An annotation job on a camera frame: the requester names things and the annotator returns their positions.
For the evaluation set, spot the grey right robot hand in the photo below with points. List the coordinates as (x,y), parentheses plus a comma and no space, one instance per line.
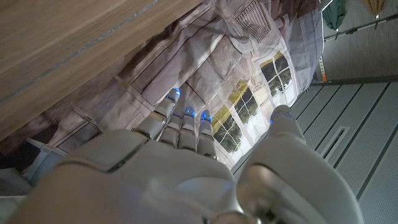
(174,180)

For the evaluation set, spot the printed sofa room backdrop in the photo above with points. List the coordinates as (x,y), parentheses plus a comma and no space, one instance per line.
(217,62)

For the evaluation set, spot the green hanging cloth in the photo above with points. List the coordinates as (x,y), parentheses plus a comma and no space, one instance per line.
(334,12)

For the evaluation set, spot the tan hanging cloth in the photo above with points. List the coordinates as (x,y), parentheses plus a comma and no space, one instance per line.
(374,5)

